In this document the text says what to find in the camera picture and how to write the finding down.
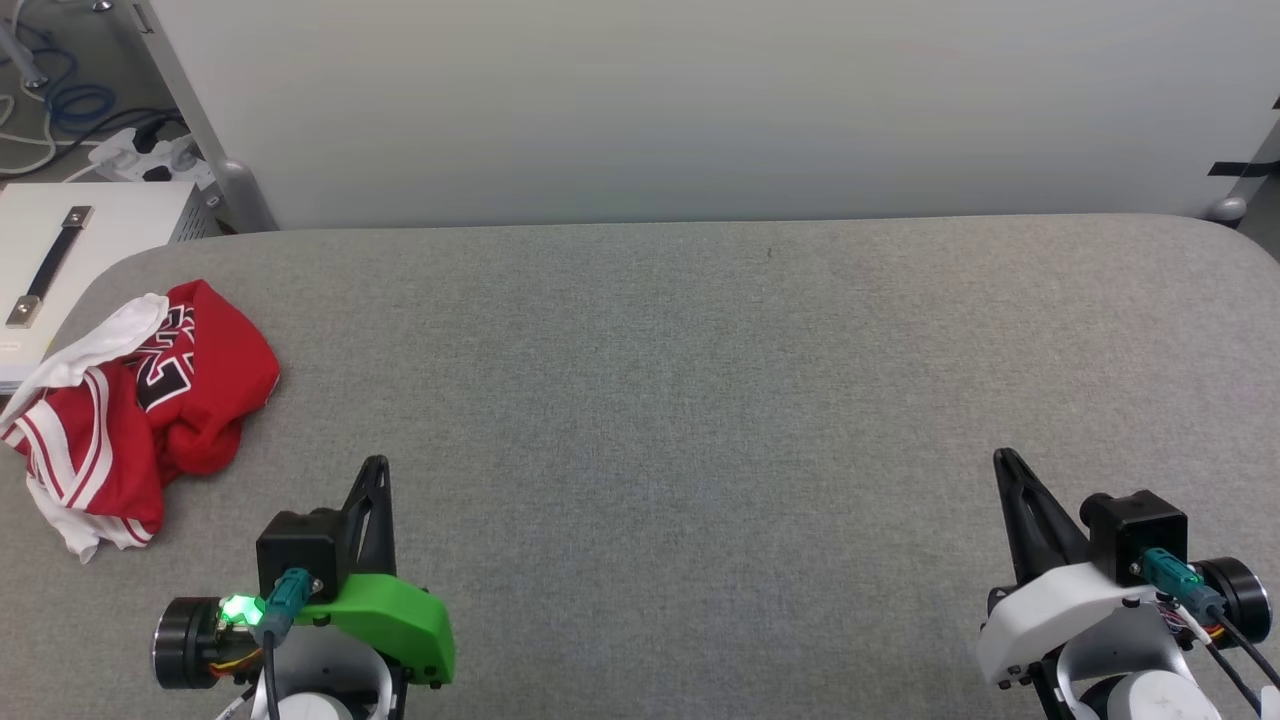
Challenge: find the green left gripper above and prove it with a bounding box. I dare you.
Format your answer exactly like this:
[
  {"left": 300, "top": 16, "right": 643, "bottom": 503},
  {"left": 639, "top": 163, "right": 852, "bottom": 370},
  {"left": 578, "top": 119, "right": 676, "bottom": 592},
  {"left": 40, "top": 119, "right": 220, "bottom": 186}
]
[{"left": 295, "top": 457, "right": 457, "bottom": 687}]

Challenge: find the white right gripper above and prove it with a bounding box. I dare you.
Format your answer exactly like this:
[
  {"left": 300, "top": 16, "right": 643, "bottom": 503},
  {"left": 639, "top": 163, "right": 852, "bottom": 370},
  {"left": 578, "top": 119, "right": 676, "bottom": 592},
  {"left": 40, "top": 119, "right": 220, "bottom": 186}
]
[{"left": 977, "top": 448, "right": 1161, "bottom": 688}]

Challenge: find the red white basketball jersey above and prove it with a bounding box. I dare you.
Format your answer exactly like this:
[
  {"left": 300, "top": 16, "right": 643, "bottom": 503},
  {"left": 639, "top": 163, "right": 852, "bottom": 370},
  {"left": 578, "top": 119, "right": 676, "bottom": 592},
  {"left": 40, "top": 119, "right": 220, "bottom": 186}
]
[{"left": 0, "top": 279, "right": 282, "bottom": 564}]

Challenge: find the white equipment case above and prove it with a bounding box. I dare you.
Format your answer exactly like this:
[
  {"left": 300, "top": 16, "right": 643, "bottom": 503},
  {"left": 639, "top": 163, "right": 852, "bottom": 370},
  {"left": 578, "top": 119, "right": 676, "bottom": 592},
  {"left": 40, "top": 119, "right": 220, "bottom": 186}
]
[{"left": 0, "top": 181, "right": 224, "bottom": 394}]

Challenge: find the black tape strip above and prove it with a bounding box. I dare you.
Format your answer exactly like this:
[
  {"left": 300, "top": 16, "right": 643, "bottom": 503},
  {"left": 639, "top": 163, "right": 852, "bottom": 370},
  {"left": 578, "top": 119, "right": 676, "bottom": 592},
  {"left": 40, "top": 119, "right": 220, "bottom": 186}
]
[{"left": 1206, "top": 95, "right": 1280, "bottom": 180}]

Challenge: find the white power strip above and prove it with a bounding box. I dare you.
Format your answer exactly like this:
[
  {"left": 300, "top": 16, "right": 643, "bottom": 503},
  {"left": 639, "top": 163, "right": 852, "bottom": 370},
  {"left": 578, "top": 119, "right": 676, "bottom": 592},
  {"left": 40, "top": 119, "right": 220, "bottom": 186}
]
[{"left": 87, "top": 127, "right": 217, "bottom": 192}]

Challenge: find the white partition panel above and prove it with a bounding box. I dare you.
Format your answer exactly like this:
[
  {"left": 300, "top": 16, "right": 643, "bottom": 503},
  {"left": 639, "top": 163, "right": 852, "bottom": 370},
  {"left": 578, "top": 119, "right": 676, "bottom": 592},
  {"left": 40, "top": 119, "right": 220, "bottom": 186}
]
[{"left": 148, "top": 0, "right": 1280, "bottom": 230}]

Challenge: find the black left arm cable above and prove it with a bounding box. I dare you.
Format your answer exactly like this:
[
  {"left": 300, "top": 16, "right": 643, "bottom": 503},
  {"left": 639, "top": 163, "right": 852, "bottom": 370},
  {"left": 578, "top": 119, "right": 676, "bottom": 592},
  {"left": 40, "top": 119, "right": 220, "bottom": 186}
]
[{"left": 260, "top": 567, "right": 315, "bottom": 720}]

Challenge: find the grey partition post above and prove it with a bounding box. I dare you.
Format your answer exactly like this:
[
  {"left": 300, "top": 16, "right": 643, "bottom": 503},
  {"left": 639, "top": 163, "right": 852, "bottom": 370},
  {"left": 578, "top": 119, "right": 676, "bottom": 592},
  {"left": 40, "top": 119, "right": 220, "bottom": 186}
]
[{"left": 133, "top": 0, "right": 278, "bottom": 234}]

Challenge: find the black strap case handle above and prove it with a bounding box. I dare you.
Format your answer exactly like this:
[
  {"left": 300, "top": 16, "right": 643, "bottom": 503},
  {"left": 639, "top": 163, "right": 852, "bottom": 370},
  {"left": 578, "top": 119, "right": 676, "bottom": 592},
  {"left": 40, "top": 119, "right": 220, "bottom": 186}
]
[{"left": 5, "top": 205, "right": 96, "bottom": 330}]

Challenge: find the white cable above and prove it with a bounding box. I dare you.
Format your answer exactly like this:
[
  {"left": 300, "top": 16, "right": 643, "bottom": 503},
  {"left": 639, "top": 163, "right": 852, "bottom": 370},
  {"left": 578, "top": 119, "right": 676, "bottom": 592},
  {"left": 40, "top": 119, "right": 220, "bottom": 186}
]
[{"left": 0, "top": 88, "right": 101, "bottom": 183}]

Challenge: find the blue coiled cable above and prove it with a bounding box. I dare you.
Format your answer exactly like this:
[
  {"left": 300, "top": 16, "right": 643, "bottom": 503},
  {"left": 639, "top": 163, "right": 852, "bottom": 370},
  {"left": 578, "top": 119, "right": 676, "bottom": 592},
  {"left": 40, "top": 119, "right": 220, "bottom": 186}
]
[{"left": 0, "top": 18, "right": 120, "bottom": 132}]

